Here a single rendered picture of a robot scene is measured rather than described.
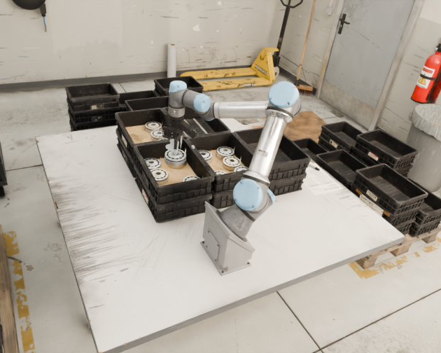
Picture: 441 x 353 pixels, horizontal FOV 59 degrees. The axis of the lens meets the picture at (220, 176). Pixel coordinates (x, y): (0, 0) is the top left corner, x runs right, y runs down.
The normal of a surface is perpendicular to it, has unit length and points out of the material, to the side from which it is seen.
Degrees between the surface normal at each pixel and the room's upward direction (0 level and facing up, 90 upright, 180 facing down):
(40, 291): 0
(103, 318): 0
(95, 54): 90
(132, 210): 0
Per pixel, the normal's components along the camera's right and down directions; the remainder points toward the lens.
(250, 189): -0.34, -0.04
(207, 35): 0.47, 0.55
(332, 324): 0.11, -0.82
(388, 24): -0.88, 0.19
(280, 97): -0.25, -0.29
